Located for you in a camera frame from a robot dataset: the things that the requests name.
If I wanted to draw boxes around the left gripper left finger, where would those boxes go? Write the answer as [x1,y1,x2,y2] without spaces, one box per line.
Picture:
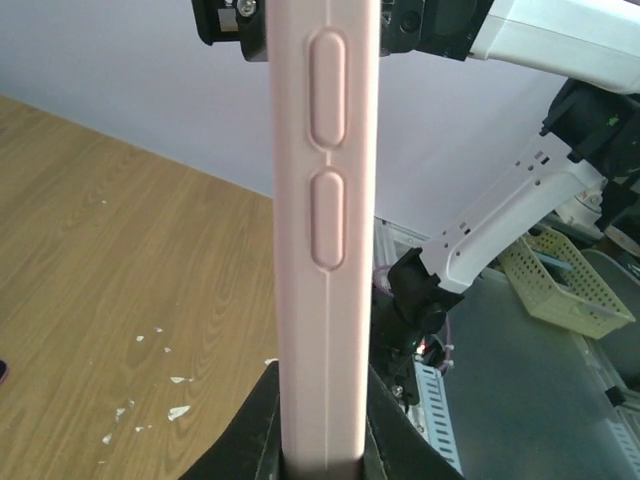
[187,362,285,480]

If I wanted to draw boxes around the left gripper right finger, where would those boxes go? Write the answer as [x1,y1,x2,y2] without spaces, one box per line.
[362,367,463,480]

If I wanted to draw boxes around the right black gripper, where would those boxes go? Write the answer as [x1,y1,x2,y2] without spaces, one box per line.
[191,0,268,63]

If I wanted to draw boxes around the phone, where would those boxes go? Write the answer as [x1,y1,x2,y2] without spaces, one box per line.
[265,1,381,479]

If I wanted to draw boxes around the black phone face down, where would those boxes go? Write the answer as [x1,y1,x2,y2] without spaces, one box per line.
[0,360,9,384]

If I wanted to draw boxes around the white debris pile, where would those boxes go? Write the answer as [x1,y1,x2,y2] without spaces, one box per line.
[99,323,279,449]

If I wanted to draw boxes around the yellow perforated plastic basket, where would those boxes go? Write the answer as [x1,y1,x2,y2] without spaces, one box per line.
[498,227,635,339]

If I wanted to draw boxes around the grey slotted cable duct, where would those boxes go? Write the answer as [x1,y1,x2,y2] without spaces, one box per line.
[408,361,463,474]

